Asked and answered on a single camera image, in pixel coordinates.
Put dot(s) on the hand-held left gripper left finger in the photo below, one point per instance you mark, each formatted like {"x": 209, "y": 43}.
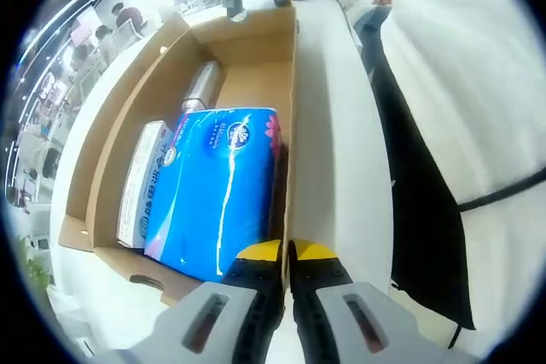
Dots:
{"x": 260, "y": 296}

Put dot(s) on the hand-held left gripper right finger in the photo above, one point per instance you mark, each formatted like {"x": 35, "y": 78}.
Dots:
{"x": 311, "y": 296}

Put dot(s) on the blue tissue pack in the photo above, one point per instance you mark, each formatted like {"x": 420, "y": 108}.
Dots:
{"x": 213, "y": 193}

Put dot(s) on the white printed carton box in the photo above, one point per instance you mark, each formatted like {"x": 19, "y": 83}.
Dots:
{"x": 141, "y": 176}

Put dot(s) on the brown cardboard shoe box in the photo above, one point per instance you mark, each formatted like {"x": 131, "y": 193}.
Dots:
{"x": 256, "y": 82}

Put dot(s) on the green plant in white pot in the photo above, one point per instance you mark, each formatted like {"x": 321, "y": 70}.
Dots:
{"x": 38, "y": 266}

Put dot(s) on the person's white and black shirt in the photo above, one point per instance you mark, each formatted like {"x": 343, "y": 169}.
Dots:
{"x": 469, "y": 82}

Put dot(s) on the pink monitor screen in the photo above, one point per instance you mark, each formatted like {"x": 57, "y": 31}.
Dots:
{"x": 85, "y": 27}

